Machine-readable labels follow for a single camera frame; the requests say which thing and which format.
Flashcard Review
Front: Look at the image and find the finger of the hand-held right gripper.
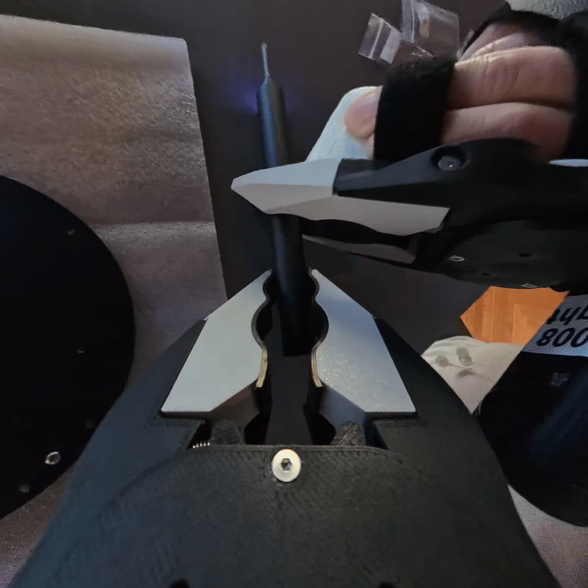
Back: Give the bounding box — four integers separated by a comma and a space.
302, 220, 421, 265
231, 158, 451, 236

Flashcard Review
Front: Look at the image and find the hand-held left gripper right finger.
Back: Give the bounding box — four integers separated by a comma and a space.
310, 269, 417, 415

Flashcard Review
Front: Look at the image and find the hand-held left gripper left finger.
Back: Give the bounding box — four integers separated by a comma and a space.
160, 270, 276, 414

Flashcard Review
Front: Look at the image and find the black screwdriver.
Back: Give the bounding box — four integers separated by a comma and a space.
256, 42, 319, 357

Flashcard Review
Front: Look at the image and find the black metal base plate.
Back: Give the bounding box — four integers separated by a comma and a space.
0, 177, 137, 520

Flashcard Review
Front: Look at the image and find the person's right hand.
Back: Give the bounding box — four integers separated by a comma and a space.
345, 18, 580, 158

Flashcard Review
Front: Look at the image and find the clear plastic bag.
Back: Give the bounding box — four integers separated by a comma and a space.
399, 0, 461, 61
358, 14, 404, 63

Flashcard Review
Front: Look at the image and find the grey foam sheet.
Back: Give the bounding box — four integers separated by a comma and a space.
0, 14, 229, 588

